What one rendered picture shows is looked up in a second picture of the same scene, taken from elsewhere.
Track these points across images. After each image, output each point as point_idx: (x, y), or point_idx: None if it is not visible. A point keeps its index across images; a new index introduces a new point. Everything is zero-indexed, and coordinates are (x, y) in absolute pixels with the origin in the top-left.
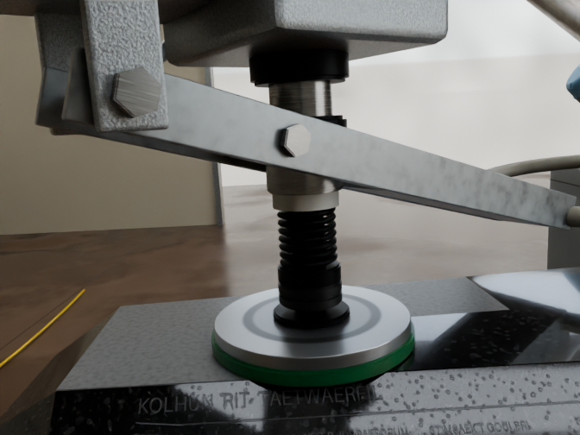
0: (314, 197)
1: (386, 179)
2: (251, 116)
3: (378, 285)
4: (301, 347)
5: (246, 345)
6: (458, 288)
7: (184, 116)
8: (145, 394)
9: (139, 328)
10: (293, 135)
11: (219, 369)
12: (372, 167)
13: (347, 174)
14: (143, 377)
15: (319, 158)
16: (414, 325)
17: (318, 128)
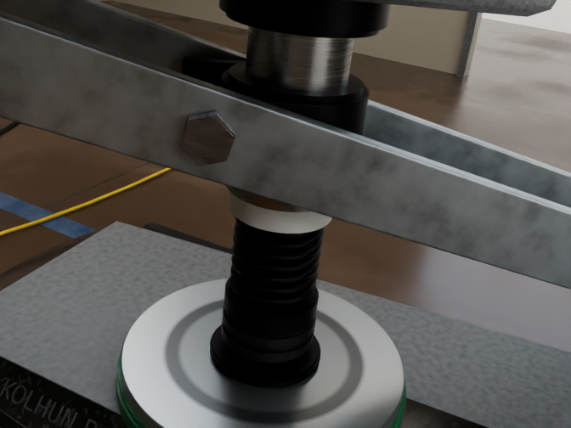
0: (269, 211)
1: (393, 220)
2: (131, 89)
3: (443, 318)
4: (188, 410)
5: (134, 372)
6: (555, 380)
7: (8, 78)
8: (14, 376)
9: (100, 267)
10: (199, 133)
11: (110, 380)
12: (367, 196)
13: (311, 201)
14: (29, 351)
15: (258, 169)
16: (413, 425)
17: (262, 122)
